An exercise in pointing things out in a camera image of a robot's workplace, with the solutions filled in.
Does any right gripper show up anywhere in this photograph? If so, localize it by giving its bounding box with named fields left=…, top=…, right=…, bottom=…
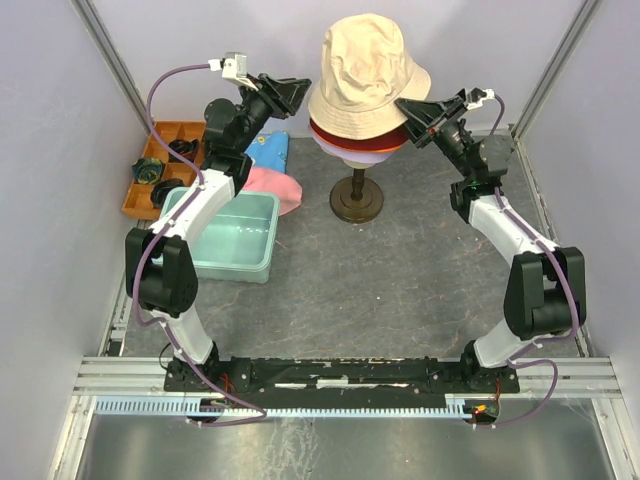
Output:
left=389, top=96, right=473, bottom=180

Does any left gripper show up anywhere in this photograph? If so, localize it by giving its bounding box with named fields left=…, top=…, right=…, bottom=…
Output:
left=234, top=73, right=311, bottom=153

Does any dark red hat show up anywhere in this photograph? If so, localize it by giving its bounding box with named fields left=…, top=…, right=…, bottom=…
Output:
left=309, top=119, right=408, bottom=152

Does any blue printed cloth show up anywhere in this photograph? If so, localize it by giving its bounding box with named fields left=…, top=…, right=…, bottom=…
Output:
left=246, top=131, right=290, bottom=173

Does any orange bucket hat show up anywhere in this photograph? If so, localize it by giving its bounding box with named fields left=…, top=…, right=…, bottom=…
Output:
left=321, top=138, right=406, bottom=153

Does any beige bucket hat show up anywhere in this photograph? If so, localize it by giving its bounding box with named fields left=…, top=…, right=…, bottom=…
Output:
left=308, top=13, right=432, bottom=141

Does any purple bucket hat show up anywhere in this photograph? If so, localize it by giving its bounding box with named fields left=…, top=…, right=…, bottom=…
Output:
left=313, top=135, right=395, bottom=167

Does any pink bucket hat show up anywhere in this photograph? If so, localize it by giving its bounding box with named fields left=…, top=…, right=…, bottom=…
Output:
left=243, top=167, right=303, bottom=216

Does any cream mannequin head stand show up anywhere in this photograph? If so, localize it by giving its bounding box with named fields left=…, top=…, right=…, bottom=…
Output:
left=329, top=160, right=384, bottom=224

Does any teal plastic basket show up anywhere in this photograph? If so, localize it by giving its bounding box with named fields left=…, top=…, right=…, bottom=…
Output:
left=189, top=191, right=280, bottom=283

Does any wooden compartment tray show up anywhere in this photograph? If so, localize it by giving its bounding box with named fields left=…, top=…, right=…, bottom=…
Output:
left=122, top=121, right=205, bottom=220

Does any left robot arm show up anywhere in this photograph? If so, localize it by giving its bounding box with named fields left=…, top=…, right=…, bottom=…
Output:
left=125, top=73, right=312, bottom=390

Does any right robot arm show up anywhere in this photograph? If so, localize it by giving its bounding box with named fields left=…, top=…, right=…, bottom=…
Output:
left=395, top=88, right=586, bottom=391

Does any yellow blue rolled tie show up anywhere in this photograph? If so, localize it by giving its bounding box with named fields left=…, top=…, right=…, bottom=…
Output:
left=131, top=157, right=165, bottom=185

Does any dark brown rolled tie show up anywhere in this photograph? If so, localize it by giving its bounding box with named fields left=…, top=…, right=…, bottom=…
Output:
left=149, top=178, right=185, bottom=209

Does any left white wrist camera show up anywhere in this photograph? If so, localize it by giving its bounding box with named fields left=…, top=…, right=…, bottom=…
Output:
left=208, top=52, right=258, bottom=91

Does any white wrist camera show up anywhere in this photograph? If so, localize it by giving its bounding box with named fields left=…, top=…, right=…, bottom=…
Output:
left=463, top=88, right=495, bottom=111
left=208, top=52, right=258, bottom=91

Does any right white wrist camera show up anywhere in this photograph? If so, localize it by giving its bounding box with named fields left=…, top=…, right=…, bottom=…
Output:
left=463, top=88, right=495, bottom=111

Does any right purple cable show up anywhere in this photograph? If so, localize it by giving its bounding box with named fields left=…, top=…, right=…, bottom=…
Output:
left=469, top=94, right=584, bottom=430

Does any purple cable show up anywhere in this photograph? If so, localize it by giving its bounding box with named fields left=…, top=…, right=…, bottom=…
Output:
left=134, top=62, right=269, bottom=427
left=469, top=94, right=584, bottom=430

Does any right aluminium corner post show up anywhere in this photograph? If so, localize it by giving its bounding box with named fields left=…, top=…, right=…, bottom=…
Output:
left=510, top=0, right=602, bottom=141

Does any aluminium corner post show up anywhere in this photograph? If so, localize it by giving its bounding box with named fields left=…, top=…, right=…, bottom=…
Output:
left=71, top=0, right=150, bottom=134
left=510, top=0, right=602, bottom=141

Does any left aluminium corner post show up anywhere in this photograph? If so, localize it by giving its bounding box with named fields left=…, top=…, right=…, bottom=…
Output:
left=71, top=0, right=150, bottom=134

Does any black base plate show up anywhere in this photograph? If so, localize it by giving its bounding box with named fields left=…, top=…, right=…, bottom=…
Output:
left=163, top=356, right=521, bottom=407

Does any light blue cable duct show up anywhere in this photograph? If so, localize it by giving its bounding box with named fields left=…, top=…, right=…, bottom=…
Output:
left=94, top=396, right=471, bottom=419

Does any aluminium front rail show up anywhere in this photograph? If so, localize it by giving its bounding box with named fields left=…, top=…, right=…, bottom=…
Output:
left=72, top=357, right=622, bottom=399

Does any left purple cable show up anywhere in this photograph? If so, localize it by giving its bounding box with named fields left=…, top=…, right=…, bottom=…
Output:
left=134, top=62, right=269, bottom=427

